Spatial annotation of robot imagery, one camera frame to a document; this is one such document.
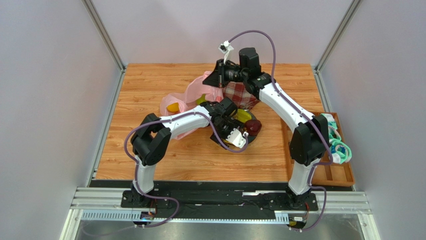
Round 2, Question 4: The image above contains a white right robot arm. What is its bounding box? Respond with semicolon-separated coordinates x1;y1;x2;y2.
203;43;330;197

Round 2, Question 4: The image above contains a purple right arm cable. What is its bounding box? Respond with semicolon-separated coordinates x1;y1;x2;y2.
227;29;334;233

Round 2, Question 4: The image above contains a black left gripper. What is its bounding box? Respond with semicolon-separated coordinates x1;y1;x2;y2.
210;117;245;151

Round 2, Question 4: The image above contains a red fake apple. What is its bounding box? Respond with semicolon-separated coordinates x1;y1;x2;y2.
244;119;263;137

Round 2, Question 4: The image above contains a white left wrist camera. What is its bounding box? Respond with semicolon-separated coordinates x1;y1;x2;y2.
225;128;249;149

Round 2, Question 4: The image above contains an upper green white sock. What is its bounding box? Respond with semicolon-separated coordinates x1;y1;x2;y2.
321;113;342;143

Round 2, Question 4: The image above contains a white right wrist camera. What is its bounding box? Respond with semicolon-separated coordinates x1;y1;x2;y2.
218;40;234;64

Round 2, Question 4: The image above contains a pink plastic bag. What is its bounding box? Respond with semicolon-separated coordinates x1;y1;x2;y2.
159;71;224;140

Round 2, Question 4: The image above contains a yellow green fake mango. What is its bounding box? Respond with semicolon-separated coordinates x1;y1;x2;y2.
235;109;253;124

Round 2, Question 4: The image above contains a green white sock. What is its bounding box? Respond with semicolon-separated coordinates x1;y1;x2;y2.
321;113;342;143
330;140;353;165

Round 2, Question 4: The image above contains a green fake fruit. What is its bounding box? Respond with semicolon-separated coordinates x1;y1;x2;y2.
195;94;207;106

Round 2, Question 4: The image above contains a lower green white sock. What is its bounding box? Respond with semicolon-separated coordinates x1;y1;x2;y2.
330;140;353;165

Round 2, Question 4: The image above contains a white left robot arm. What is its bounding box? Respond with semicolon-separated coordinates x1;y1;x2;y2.
125;97;249;196

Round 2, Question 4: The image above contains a red plaid cloth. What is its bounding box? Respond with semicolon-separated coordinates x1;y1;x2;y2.
222;82;260;110

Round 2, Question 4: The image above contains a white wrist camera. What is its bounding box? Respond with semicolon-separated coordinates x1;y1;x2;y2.
218;40;234;64
225;128;249;149

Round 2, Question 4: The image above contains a wooden compartment tray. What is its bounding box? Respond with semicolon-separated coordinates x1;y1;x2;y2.
281;112;355;187

